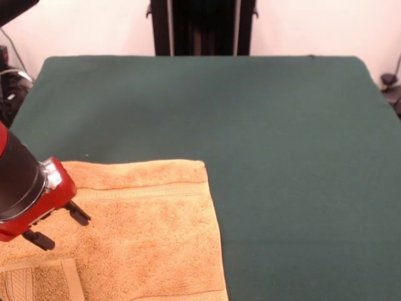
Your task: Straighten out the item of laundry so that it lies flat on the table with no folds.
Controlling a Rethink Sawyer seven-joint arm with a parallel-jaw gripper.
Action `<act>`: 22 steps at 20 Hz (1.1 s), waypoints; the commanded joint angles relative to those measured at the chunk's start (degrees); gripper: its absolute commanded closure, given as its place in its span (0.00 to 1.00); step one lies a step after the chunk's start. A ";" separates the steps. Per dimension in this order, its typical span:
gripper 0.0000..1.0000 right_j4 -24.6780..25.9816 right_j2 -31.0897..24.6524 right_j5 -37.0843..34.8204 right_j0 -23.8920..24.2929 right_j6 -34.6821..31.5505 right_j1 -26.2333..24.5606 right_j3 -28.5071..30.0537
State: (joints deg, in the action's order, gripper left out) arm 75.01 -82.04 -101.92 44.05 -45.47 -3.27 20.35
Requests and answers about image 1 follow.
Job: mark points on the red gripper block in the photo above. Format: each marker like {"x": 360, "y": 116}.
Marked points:
{"x": 47, "y": 203}

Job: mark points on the orange terry towel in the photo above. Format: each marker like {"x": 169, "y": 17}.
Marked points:
{"x": 150, "y": 235}

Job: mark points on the black equipment pile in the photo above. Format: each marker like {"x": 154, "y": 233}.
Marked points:
{"x": 9, "y": 103}

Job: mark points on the dark green tablecloth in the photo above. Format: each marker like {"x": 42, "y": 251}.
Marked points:
{"x": 282, "y": 141}

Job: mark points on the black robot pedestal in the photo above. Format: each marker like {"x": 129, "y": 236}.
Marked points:
{"x": 203, "y": 28}

